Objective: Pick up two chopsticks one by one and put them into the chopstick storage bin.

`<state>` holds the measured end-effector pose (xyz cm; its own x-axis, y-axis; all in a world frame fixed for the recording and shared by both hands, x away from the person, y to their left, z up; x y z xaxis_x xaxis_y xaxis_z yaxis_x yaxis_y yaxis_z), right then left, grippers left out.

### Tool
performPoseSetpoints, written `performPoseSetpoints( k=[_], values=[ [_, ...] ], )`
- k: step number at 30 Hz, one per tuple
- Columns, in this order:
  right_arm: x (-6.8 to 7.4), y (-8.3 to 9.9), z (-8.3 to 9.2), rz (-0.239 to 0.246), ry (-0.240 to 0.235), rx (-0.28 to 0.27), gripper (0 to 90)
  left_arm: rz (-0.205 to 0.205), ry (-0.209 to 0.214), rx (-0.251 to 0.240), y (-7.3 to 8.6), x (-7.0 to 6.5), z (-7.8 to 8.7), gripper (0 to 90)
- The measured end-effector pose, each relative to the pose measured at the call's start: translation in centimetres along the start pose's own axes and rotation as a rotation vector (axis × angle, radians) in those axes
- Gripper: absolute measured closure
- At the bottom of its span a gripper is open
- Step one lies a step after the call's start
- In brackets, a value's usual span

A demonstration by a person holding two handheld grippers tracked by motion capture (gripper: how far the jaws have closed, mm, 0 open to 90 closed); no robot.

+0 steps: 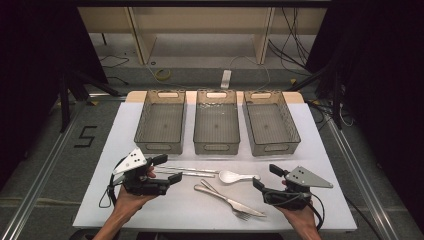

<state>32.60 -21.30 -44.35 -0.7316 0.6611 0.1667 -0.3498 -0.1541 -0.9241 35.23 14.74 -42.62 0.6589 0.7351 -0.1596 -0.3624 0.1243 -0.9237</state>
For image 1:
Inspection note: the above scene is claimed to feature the white power strip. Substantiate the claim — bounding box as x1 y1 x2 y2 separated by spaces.
220 69 233 90

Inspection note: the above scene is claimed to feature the white ceramic spoon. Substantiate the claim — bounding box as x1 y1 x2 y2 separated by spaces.
218 170 262 184

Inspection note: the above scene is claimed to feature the black metal stand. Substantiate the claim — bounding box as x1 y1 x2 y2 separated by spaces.
285 56 345 131
57 64 123 134

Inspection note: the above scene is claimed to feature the steel table knife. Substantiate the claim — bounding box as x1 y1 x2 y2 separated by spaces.
193 184 268 219

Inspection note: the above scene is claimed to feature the person's left hand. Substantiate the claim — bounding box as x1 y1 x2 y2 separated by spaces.
113 166 158 218

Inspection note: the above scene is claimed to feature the aluminium floor rail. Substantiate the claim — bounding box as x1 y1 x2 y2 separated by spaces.
0 94 128 240
306 99 401 240

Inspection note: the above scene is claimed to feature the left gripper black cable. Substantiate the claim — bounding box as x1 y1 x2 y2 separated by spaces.
98 155 127 210

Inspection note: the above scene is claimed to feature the light wooden shelf unit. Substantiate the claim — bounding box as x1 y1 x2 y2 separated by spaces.
77 6 328 66

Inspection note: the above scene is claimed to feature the steel fork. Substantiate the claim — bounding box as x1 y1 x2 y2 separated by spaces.
200 178 253 222

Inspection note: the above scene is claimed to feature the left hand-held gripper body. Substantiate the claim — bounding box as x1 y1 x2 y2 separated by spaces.
112 147 169 197

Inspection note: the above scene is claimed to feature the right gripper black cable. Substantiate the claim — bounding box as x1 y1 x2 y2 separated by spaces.
266 190 326 232

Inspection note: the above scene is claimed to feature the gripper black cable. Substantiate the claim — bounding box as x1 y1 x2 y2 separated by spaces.
98 155 127 210
266 190 326 232

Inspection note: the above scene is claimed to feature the yellow tape roll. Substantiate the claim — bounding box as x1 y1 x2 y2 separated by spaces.
154 68 173 82

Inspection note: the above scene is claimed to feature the smoky clear plastic bin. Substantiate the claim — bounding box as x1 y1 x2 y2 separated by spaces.
242 90 302 158
133 89 186 155
193 89 241 156

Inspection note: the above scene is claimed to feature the bundle of black cables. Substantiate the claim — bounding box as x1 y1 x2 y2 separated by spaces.
267 6 323 77

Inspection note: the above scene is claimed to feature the thin black floor cable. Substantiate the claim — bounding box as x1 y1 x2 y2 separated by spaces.
99 54 131 86

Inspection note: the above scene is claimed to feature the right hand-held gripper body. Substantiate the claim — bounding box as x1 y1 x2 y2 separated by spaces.
261 165 334 211

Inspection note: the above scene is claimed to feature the metal chopstick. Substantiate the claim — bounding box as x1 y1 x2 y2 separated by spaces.
155 165 220 174
154 170 217 179

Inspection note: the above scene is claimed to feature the white cable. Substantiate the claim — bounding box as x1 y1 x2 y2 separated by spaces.
229 54 272 92

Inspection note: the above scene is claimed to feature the person's right hand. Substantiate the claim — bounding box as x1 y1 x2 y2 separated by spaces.
274 179 318 232

